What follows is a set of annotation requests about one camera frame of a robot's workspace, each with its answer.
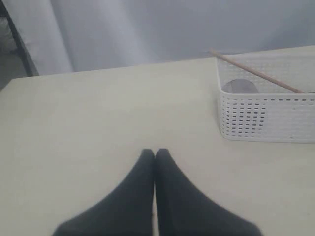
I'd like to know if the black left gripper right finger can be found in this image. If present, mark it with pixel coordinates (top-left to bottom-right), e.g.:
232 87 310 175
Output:
155 149 261 236

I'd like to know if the stainless steel cup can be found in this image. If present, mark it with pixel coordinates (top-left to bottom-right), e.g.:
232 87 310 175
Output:
222 79 258 94

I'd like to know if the white plastic woven basket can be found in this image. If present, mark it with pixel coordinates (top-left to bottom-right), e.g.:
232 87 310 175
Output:
216 52 315 143

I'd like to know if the dark metal frame post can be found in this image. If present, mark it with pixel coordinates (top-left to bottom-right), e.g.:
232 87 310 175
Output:
0 0 38 77

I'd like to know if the wooden chopstick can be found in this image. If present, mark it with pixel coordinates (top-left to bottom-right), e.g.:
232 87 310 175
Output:
209 50 304 94

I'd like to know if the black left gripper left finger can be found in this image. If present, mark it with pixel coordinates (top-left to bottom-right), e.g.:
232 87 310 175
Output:
54 149 155 236

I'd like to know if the grey backdrop curtain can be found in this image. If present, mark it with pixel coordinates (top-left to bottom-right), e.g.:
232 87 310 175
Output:
4 0 315 75

